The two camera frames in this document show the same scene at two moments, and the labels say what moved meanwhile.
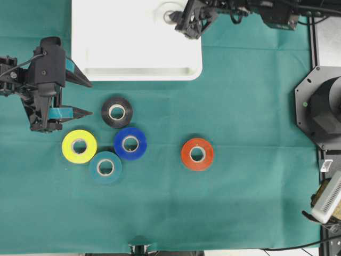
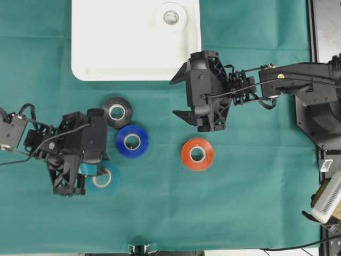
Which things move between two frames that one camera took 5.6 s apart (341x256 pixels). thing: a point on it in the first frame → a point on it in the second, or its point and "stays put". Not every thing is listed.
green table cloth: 215,164 stays put
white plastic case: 122,40 stays put
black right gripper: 197,15 → 210,89
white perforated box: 329,200 stays put
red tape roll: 192,144 stays put
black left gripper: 50,76 → 79,147
